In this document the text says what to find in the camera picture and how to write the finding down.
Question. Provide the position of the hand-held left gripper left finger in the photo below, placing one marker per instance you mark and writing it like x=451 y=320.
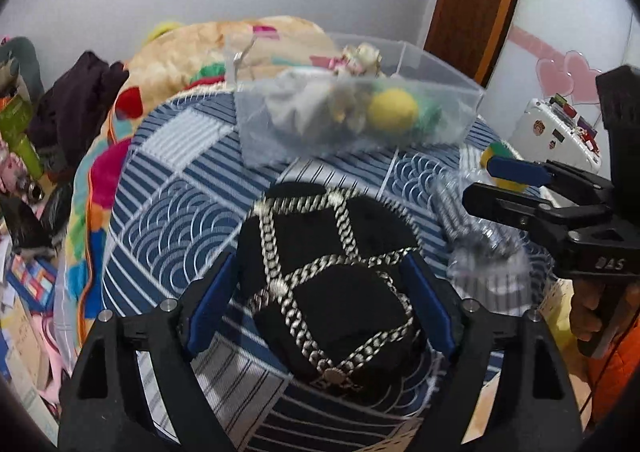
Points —
x=212 y=303

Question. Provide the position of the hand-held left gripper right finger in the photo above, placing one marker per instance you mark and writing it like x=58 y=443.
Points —
x=427 y=303

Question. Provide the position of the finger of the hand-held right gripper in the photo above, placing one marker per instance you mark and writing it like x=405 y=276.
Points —
x=517 y=171
x=500 y=204

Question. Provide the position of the yellow and green ball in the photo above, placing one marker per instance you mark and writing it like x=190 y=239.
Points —
x=494 y=148

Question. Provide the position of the clear plastic storage box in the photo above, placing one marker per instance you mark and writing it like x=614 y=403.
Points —
x=450 y=77

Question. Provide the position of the person's right forearm orange sleeve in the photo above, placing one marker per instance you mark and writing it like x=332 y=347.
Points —
x=620 y=374

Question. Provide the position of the green soft toy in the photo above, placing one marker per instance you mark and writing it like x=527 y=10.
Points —
x=430 y=114

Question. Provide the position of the yellow soft ball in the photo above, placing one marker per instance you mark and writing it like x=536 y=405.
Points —
x=392 y=110

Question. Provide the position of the beige soft toy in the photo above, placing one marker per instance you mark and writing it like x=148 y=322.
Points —
x=347 y=106

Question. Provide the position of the person's right hand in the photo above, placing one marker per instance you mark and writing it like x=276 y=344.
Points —
x=582 y=313

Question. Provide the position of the white suitcase with stickers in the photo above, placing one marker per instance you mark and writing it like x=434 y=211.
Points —
x=545 y=132

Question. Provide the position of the clear plastic bag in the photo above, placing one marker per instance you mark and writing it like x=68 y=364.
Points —
x=495 y=278

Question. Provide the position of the blue patterned bedsheet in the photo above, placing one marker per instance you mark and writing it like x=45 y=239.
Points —
x=175 y=212

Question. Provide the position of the pink heart decoration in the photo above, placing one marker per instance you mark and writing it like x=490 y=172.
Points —
x=575 y=74

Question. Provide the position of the cardboard box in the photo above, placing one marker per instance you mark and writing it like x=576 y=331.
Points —
x=22 y=342

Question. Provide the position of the cream plush toy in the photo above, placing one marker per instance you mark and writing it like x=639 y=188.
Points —
x=361 y=56

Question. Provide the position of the black bag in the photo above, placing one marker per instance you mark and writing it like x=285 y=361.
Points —
x=30 y=222

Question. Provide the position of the dark clothes pile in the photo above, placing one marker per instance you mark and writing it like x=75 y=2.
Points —
x=75 y=101

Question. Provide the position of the colourful fleece blanket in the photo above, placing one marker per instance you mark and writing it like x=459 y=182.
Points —
x=175 y=56

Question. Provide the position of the grey green cloth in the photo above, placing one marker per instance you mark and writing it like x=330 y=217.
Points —
x=20 y=61

